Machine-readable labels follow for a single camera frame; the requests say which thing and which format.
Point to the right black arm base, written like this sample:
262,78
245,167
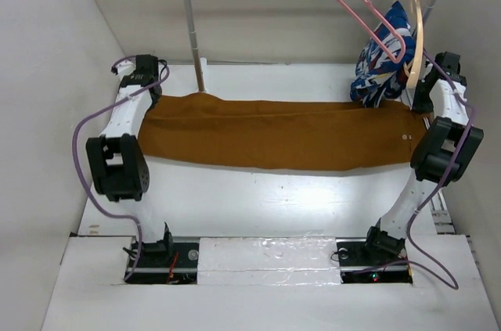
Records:
360,264

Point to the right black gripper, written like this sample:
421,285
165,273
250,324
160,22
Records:
419,105

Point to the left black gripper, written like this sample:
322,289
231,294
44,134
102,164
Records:
153,103

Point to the brown trousers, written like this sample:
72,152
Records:
203,129

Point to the blue patterned garment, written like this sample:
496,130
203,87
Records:
377,78

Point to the aluminium rail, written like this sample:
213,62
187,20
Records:
434,218

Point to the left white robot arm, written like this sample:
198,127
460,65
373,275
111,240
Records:
118,167

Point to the beige wooden hanger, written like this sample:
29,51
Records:
412,70

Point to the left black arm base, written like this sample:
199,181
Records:
176,267

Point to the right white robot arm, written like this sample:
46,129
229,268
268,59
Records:
440,157

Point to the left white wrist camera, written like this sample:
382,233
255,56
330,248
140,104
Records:
122,66

